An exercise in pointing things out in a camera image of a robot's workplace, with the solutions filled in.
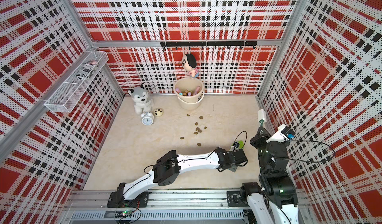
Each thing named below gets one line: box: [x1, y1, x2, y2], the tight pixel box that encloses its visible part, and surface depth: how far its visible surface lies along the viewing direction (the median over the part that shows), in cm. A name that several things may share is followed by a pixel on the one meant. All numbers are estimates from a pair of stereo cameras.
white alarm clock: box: [140, 111, 155, 126], surface depth 100 cm
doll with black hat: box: [181, 53, 199, 79], surface depth 94 cm
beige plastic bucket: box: [174, 76, 205, 111], surface depth 107 cm
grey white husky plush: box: [127, 83, 154, 115], surface depth 100 cm
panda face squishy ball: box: [153, 108, 164, 117], surface depth 109 cm
